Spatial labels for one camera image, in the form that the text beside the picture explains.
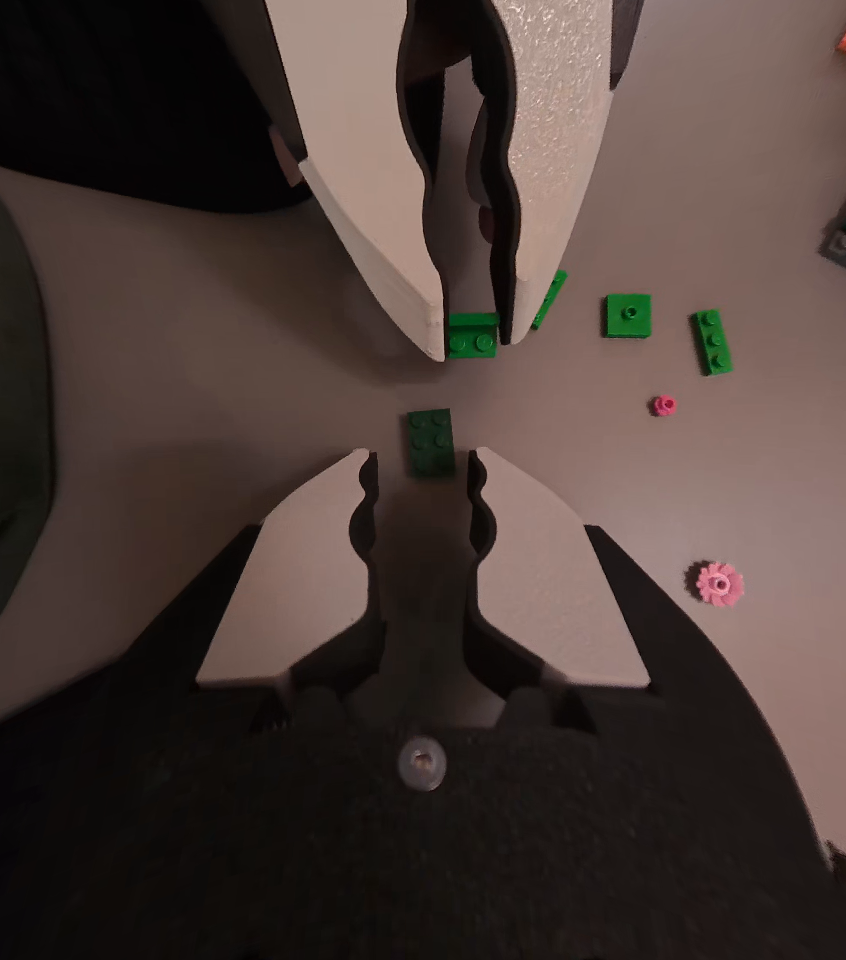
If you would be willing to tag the small pink toy stud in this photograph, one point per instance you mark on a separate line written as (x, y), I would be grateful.
(662, 406)

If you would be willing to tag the grey desk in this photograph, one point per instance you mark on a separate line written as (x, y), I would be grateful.
(168, 337)

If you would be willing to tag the green square toy plate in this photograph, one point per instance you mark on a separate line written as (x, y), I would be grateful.
(626, 319)

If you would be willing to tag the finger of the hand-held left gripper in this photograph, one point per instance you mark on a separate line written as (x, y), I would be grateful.
(558, 112)
(348, 112)

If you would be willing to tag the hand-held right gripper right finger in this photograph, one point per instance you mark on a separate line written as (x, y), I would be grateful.
(550, 592)

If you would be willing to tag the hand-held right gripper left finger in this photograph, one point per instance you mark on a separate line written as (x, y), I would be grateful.
(295, 592)

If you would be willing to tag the green toy bracket brick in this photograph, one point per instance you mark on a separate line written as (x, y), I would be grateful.
(471, 341)

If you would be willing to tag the green narrow toy plate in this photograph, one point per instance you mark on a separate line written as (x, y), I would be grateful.
(552, 296)
(713, 345)

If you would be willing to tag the large pink toy flower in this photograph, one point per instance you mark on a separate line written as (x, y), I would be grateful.
(715, 583)

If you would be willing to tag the dark green toy plate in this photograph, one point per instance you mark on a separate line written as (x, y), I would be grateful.
(430, 442)

